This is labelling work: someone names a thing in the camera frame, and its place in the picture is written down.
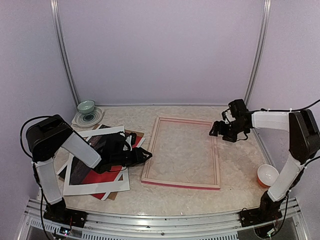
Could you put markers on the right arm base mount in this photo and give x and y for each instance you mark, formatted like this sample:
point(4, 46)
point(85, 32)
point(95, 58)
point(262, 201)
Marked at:
point(267, 211)

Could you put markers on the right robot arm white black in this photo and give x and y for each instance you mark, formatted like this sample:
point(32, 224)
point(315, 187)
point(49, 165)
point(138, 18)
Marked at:
point(303, 142)

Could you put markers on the brown backing board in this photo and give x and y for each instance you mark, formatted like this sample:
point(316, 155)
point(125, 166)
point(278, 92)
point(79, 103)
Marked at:
point(136, 136)

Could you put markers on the wooden picture frame pink edge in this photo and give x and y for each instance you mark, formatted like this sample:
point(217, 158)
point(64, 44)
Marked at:
point(184, 155)

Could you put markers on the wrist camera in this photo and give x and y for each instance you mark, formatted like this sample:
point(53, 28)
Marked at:
point(237, 108)
point(114, 145)

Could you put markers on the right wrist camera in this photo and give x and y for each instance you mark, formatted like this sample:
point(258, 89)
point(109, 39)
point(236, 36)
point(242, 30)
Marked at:
point(237, 108)

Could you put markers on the aluminium front rail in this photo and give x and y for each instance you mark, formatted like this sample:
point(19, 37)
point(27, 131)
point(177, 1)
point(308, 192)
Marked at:
point(111, 226)

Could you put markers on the white mat board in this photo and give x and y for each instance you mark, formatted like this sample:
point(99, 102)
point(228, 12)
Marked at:
point(93, 183)

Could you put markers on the green ceramic bowl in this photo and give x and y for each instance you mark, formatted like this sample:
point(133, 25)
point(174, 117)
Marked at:
point(86, 107)

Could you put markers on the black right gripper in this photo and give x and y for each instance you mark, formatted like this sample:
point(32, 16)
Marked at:
point(222, 131)

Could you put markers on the pale green patterned plate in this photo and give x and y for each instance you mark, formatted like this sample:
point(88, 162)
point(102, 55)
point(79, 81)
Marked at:
point(88, 120)

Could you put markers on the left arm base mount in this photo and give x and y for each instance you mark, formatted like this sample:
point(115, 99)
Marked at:
point(59, 213)

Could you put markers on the left aluminium corner post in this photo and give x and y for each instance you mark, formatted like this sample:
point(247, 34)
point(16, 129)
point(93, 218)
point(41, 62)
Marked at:
point(54, 5)

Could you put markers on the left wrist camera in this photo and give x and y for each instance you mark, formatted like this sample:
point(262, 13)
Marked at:
point(114, 145)

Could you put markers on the aluminium corner post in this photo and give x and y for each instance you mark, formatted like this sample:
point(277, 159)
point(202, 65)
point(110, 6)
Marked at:
point(259, 50)
point(54, 5)

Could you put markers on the red and dark photo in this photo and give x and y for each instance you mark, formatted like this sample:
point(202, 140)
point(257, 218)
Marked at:
point(91, 137)

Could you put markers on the right aluminium corner post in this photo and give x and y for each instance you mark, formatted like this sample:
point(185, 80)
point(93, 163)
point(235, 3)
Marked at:
point(259, 50)

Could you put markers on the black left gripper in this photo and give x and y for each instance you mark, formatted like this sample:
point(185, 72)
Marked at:
point(139, 157)

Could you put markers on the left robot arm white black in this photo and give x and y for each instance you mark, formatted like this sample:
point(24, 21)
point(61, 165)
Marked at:
point(46, 135)

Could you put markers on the orange white bowl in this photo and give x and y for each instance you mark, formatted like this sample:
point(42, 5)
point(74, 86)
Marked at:
point(266, 175)

